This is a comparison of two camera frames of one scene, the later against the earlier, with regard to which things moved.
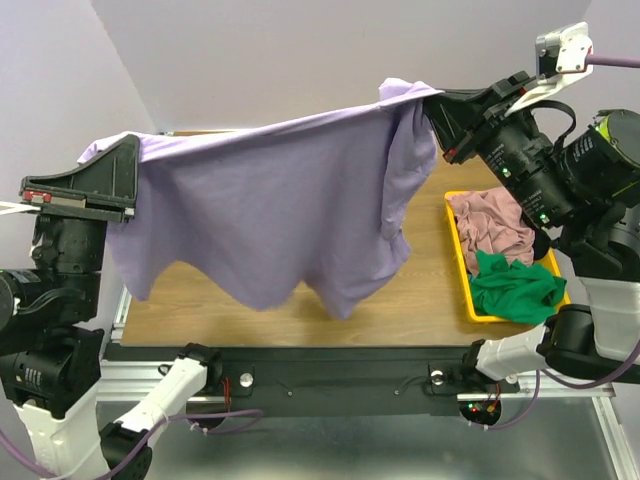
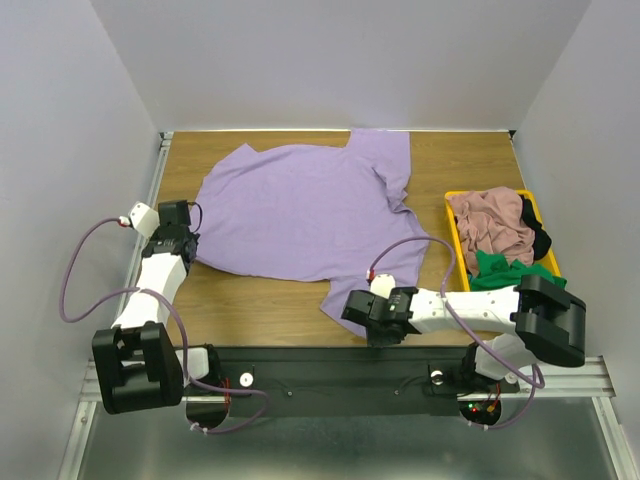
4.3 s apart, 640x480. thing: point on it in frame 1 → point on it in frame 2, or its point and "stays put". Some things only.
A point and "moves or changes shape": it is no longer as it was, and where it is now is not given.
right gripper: (480, 128) → (358, 308)
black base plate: (352, 380) stays put
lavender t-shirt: (246, 214) moves or changes shape
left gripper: (110, 180) → (155, 239)
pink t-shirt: (491, 222) stays put
